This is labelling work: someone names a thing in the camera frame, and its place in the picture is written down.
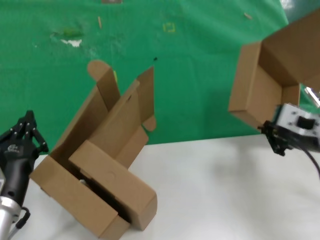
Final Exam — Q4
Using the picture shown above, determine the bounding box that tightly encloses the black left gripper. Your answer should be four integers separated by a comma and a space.
0, 109, 50, 204

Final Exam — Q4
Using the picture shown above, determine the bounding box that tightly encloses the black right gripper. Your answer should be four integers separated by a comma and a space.
257, 120, 320, 157

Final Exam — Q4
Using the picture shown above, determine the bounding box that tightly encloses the small cardboard box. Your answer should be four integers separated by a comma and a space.
227, 8, 320, 131

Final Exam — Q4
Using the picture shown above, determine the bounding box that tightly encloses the large open cardboard box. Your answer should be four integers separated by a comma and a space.
29, 59, 159, 240

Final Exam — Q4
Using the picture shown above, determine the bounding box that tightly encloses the green table cloth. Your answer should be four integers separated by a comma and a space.
0, 0, 320, 156

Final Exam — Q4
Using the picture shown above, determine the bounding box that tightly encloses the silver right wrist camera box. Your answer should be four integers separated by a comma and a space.
274, 103, 320, 140

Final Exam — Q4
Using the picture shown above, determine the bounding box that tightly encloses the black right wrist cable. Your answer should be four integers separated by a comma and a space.
298, 146, 320, 181

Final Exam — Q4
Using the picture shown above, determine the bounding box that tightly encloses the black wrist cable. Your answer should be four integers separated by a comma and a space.
298, 146, 320, 181
13, 206, 32, 230

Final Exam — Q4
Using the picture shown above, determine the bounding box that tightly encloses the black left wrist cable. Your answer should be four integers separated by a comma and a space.
13, 206, 32, 230

